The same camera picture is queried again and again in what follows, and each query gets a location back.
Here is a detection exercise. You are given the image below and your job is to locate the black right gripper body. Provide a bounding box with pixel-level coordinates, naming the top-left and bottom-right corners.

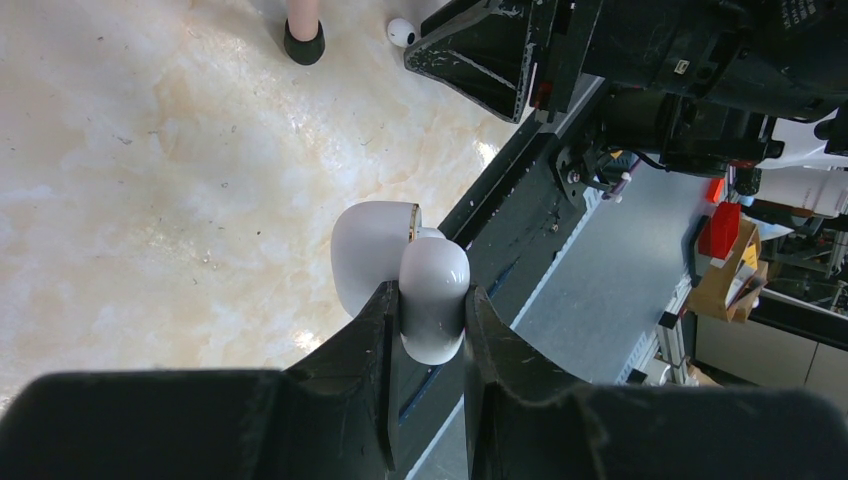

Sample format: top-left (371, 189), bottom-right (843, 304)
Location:
top-left (530, 1), bottom-right (847, 122)

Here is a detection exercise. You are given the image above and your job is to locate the pink music stand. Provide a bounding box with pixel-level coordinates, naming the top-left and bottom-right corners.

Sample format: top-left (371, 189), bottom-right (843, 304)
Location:
top-left (283, 0), bottom-right (325, 66)

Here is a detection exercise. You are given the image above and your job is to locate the white earbud charging case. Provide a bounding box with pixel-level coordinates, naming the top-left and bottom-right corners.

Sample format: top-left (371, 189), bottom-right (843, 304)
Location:
top-left (331, 201), bottom-right (471, 366)

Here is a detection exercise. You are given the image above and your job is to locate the cardboard box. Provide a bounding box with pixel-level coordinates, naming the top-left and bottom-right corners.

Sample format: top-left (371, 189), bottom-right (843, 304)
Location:
top-left (685, 219), bottom-right (769, 323)

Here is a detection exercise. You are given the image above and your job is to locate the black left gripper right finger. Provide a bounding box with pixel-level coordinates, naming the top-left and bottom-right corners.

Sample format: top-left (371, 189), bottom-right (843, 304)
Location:
top-left (463, 286), bottom-right (847, 479)

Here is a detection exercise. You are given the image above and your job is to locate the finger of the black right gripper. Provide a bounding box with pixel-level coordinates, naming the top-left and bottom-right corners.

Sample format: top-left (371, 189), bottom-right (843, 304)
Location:
top-left (404, 0), bottom-right (557, 123)

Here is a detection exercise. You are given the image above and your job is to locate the white earbud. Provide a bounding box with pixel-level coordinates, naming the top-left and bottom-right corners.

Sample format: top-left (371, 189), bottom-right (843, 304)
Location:
top-left (387, 18), bottom-right (418, 48)

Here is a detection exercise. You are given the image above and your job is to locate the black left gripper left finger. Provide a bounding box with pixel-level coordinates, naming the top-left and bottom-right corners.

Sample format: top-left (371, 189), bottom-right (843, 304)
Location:
top-left (1, 281), bottom-right (400, 479)

